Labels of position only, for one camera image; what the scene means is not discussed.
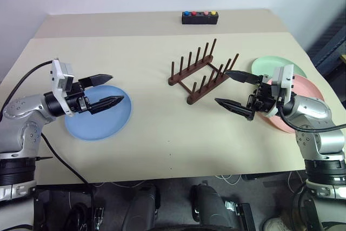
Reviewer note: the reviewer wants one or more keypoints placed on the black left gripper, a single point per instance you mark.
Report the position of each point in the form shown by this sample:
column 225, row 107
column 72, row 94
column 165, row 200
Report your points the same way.
column 77, row 101

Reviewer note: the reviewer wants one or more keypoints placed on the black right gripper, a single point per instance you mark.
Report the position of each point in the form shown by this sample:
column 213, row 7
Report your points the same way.
column 263, row 101

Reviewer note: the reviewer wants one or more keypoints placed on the brown wooden dish rack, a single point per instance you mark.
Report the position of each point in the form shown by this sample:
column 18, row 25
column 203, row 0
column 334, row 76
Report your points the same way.
column 205, row 90

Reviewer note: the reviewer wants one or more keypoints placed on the green plate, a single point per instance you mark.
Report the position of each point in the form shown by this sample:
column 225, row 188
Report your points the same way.
column 267, row 64

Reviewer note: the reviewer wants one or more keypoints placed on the pink red plate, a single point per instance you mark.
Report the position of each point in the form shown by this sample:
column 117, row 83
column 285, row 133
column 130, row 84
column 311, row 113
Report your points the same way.
column 305, row 85

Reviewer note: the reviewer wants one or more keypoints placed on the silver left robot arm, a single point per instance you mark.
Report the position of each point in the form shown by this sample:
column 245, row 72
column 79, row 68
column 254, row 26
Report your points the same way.
column 21, row 106

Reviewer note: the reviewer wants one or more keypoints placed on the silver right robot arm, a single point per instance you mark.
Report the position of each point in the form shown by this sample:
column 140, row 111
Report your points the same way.
column 313, row 109

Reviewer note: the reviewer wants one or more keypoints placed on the blue plate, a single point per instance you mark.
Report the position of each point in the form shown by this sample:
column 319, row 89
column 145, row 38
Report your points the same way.
column 108, row 122

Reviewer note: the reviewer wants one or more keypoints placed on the beige table cover sheet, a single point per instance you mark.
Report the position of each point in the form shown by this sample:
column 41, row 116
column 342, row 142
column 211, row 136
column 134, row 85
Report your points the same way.
column 162, row 139

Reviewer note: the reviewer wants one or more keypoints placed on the black button box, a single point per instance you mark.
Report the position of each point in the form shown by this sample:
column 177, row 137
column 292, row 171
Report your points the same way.
column 200, row 20

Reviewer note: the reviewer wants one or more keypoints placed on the dark blue chair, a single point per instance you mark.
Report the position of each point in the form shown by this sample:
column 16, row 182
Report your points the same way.
column 329, row 44

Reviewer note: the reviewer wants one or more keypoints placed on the dark rounded shape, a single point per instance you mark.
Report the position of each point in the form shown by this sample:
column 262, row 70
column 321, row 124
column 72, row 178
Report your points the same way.
column 143, row 206
column 211, row 206

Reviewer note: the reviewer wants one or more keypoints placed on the white shoe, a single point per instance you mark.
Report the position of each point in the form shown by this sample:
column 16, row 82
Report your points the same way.
column 278, row 221

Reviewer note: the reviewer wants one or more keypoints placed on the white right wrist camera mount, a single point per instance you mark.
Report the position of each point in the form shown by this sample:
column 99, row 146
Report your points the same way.
column 282, row 78

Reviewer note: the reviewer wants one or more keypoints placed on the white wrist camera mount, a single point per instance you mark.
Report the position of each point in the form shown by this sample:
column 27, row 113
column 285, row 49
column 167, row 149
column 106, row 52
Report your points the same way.
column 282, row 78
column 58, row 74

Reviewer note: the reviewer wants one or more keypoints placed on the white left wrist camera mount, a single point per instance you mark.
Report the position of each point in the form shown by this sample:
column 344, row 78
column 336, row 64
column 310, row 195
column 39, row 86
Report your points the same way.
column 58, row 74

